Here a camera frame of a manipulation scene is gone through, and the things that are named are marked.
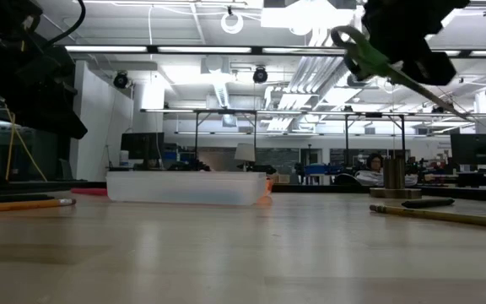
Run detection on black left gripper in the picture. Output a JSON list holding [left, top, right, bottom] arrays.
[[0, 46, 88, 139]]

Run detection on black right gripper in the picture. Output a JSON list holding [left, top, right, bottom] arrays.
[[363, 0, 471, 86]]

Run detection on green handled scissors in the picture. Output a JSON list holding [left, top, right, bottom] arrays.
[[330, 24, 471, 120]]

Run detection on pink highlighter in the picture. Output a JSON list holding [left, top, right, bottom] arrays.
[[70, 187, 109, 197]]

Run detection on black pen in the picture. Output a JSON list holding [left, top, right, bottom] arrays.
[[401, 198, 456, 209], [0, 193, 56, 205]]

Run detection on clear box with orange lid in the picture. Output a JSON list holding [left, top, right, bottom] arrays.
[[105, 170, 274, 207]]

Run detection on yellow pencil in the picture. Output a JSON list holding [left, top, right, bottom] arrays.
[[369, 204, 486, 231]]

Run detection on silver ceiling ducts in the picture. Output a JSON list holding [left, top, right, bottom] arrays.
[[287, 24, 365, 96]]

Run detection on black computer monitor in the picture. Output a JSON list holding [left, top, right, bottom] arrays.
[[450, 133, 486, 166], [120, 132, 165, 160]]

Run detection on orange pencil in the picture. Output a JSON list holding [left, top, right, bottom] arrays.
[[0, 198, 77, 214]]

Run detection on long ceiling light strip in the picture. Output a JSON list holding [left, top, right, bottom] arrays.
[[63, 45, 486, 58]]

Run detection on person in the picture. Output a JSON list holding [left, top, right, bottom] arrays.
[[354, 152, 419, 187]]

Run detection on blue storage bin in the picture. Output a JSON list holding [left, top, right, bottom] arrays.
[[304, 164, 338, 175]]

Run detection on white lamp shade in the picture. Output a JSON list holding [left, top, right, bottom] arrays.
[[234, 142, 257, 163]]

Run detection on yellow extension cable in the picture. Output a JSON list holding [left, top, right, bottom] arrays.
[[4, 103, 49, 183]]

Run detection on black metal workstation frame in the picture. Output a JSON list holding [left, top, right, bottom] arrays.
[[140, 108, 259, 170], [343, 111, 408, 161]]

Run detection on black aluminium table frame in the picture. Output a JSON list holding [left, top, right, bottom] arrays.
[[0, 179, 486, 204]]

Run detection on white hanging ring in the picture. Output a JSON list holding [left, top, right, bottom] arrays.
[[220, 11, 245, 35]]

